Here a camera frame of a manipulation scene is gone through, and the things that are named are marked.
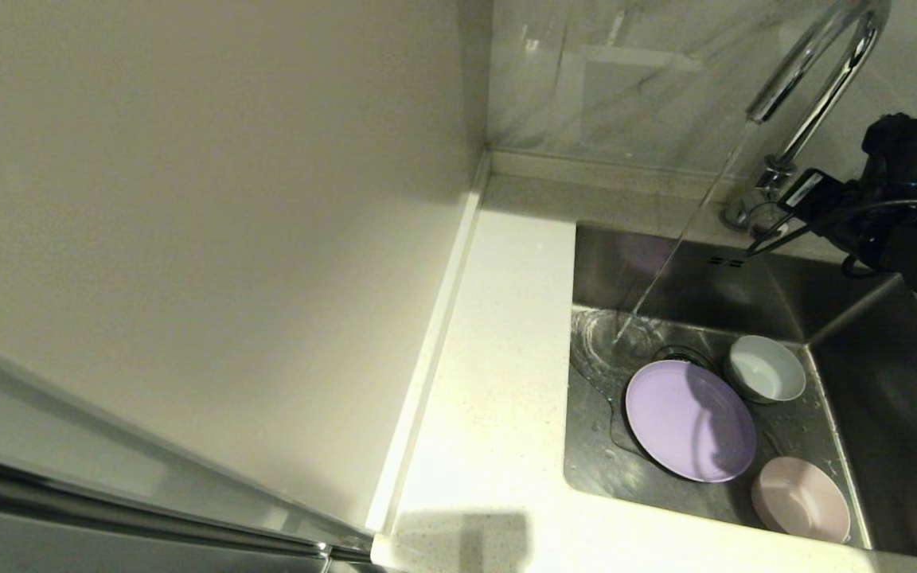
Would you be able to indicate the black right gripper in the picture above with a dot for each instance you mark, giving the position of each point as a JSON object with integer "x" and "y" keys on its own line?
{"x": 896, "y": 223}

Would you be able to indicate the chrome gooseneck faucet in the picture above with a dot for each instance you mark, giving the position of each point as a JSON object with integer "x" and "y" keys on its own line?
{"x": 801, "y": 64}

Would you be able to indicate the small pale grey-blue cup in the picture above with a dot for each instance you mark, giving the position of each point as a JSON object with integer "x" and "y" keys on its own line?
{"x": 767, "y": 372}

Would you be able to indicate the lavender plastic plate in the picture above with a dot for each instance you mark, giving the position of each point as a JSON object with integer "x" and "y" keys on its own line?
{"x": 691, "y": 420}

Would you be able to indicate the small pale pink cup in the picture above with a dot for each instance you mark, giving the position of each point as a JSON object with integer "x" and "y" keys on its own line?
{"x": 802, "y": 501}

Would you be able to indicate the stainless steel sink basin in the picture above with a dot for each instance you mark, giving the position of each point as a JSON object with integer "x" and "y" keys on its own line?
{"x": 793, "y": 434}

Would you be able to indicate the stone backsplash upstand strip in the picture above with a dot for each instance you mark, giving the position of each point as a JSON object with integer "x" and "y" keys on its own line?
{"x": 626, "y": 173}

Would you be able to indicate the round metal drain strainer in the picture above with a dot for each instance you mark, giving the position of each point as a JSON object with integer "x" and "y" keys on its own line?
{"x": 677, "y": 354}

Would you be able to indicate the tall beige cabinet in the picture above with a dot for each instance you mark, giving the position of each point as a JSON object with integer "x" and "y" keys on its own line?
{"x": 188, "y": 239}

